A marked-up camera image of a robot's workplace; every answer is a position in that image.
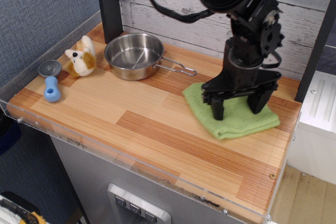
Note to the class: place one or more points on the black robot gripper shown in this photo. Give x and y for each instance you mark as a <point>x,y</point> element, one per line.
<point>234,81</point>

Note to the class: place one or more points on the green cloth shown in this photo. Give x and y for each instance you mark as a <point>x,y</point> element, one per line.
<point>238,120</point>

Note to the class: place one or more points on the stainless steel pan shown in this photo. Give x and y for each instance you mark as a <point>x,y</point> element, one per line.
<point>139,56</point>

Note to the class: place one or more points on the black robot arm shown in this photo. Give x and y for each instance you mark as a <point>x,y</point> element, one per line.
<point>250,56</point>

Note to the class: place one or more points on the white ribbed metal box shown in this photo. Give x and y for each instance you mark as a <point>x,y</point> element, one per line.
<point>312,150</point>

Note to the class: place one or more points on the clear acrylic table guard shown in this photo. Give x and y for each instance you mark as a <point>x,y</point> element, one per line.
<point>238,177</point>

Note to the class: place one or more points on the grey cabinet with dispenser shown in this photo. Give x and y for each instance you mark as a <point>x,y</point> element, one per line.
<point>115,188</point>

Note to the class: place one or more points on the plush corgi toy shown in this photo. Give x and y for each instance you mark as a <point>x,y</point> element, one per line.
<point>82,59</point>

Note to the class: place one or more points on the blue plastic toy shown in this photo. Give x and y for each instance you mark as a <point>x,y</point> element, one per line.
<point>51,93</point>

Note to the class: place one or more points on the yellow object bottom left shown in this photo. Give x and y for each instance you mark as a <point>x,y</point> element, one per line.
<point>31,218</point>

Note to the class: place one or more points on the dark vertical post right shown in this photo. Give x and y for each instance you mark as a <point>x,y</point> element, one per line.
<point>316,53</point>

